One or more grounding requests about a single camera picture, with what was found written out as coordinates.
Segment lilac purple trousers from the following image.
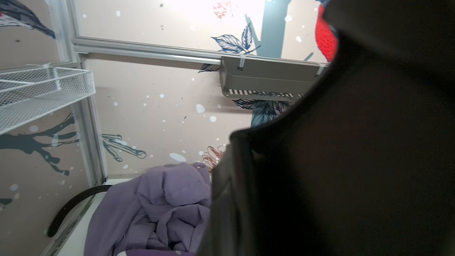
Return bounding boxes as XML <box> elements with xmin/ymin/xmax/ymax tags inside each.
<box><xmin>84</xmin><ymin>163</ymin><xmax>212</xmax><ymax>256</ymax></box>

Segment purple camouflage trousers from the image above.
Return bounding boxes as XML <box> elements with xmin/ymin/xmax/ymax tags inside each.
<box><xmin>197</xmin><ymin>0</ymin><xmax>455</xmax><ymax>256</ymax></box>

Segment black belt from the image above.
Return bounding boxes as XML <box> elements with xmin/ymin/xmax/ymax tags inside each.
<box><xmin>46</xmin><ymin>185</ymin><xmax>111</xmax><ymax>238</ymax></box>

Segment black hanging wire basket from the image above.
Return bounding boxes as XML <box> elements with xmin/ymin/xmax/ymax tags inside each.
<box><xmin>219</xmin><ymin>55</ymin><xmax>329</xmax><ymax>102</ymax></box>

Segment white wire mesh shelf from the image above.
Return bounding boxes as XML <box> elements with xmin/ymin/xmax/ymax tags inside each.
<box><xmin>1</xmin><ymin>65</ymin><xmax>96</xmax><ymax>135</ymax></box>

